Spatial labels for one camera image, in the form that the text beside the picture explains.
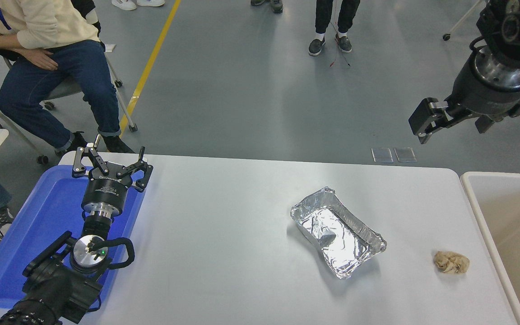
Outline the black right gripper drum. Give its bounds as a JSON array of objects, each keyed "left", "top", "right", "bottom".
[{"left": 445, "top": 54, "right": 520, "bottom": 122}]

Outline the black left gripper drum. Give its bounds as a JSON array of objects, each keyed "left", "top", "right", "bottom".
[{"left": 82, "top": 162, "right": 135, "bottom": 213}]

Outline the silver foil tray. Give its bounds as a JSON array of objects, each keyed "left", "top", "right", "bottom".
[{"left": 290, "top": 186, "right": 387, "bottom": 279}]

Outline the clear floor plate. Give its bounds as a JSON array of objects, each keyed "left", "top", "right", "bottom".
[
  {"left": 371, "top": 148, "right": 394, "bottom": 163},
  {"left": 395, "top": 147, "right": 417, "bottom": 163}
]

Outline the person's right hand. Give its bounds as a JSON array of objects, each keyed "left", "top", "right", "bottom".
[{"left": 16, "top": 47, "right": 59, "bottom": 72}]

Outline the blue plastic tray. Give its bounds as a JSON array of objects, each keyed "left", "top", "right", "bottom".
[{"left": 0, "top": 165, "right": 147, "bottom": 310}]

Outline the crumpled tan paper ball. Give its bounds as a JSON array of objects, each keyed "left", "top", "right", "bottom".
[{"left": 433, "top": 251, "right": 471, "bottom": 274}]

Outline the seated person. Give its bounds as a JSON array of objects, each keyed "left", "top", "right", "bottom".
[{"left": 0, "top": 0, "right": 135, "bottom": 156}]

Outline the thin red cord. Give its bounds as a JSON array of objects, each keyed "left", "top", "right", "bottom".
[{"left": 330, "top": 0, "right": 351, "bottom": 67}]

